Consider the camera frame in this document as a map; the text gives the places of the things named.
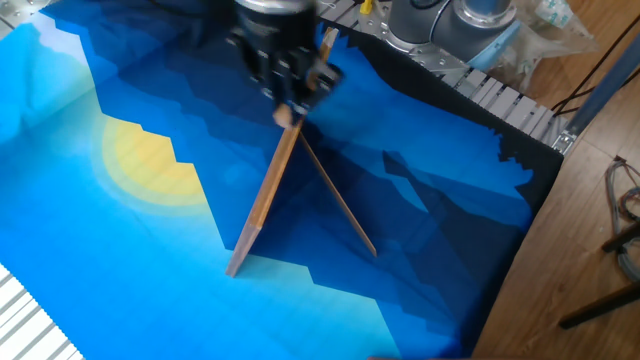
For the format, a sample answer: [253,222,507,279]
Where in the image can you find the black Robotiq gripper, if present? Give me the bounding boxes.
[233,5,346,110]

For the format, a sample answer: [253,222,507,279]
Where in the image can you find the small wooden cube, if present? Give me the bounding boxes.
[272,103,296,130]

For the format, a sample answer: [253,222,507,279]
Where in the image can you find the clear plastic bag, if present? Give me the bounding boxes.
[492,0,601,94]

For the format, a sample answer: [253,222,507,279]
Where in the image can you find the blue landscape print cloth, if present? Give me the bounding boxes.
[0,0,565,360]

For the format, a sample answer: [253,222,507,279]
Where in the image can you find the blue aluminium profile bar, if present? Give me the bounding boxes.
[552,32,640,157]

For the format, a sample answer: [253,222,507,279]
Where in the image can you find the wooden picture frame with stand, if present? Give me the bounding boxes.
[224,27,379,279]

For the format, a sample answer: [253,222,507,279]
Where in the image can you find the thin black floor cables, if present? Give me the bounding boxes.
[549,14,640,117]

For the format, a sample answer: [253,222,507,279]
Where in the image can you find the grey cable bundle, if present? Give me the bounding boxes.
[603,155,640,284]

